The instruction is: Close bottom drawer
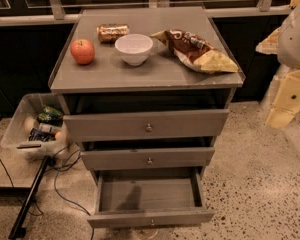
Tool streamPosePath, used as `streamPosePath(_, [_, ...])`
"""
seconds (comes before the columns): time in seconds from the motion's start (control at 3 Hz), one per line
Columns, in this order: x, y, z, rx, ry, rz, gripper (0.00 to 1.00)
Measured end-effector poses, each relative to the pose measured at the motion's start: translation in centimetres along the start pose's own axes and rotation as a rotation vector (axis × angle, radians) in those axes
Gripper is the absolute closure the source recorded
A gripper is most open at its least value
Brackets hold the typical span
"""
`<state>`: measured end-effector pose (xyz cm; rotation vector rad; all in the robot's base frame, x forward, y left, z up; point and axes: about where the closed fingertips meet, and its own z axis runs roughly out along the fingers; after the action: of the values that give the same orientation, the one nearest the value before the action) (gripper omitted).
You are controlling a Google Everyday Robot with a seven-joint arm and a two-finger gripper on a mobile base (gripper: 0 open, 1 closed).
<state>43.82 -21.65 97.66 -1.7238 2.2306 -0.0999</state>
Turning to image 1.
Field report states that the dark blue snack bag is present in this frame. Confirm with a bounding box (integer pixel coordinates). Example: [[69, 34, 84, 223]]
[[28, 128, 55, 142]]

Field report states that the black cable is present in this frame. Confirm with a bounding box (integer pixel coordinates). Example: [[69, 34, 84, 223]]
[[0, 139, 44, 217]]

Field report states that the grey top drawer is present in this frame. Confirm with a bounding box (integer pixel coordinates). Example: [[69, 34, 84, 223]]
[[63, 109, 229, 142]]

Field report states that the blue cable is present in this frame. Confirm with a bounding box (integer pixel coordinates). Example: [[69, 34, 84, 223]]
[[52, 148, 95, 240]]

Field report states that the yellow object on ledge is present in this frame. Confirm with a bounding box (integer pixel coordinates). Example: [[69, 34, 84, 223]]
[[289, 0, 300, 9]]

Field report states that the clear plastic bin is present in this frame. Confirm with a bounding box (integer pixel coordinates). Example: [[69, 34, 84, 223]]
[[1, 93, 69, 160]]

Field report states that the grey bottom drawer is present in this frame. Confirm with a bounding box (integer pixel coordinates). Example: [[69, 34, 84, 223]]
[[88, 167, 214, 228]]

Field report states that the brown chip bag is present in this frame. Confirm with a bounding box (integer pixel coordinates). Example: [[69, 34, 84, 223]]
[[151, 29, 239, 74]]

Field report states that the grey middle drawer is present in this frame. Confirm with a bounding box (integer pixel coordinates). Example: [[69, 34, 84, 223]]
[[81, 147, 215, 170]]

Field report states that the red apple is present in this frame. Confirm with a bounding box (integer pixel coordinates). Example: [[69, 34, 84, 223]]
[[70, 39, 95, 65]]

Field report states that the black metal bar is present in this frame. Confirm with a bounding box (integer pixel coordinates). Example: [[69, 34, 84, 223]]
[[8, 156, 52, 240]]

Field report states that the white bowl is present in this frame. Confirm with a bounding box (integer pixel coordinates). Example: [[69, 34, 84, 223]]
[[115, 34, 153, 66]]

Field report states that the grey drawer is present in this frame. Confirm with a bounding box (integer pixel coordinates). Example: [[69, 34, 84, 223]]
[[63, 109, 229, 142], [81, 147, 215, 170], [88, 167, 214, 228]]

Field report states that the grey drawer cabinet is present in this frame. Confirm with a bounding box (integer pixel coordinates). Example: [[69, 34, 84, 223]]
[[47, 6, 247, 177]]

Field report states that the metal railing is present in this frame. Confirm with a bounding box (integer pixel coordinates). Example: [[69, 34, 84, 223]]
[[0, 0, 300, 28]]

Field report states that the green snack bag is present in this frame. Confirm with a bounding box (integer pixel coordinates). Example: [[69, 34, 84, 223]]
[[37, 105, 64, 123]]

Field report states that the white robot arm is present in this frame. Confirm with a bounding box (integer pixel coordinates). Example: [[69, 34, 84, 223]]
[[266, 1, 300, 129]]

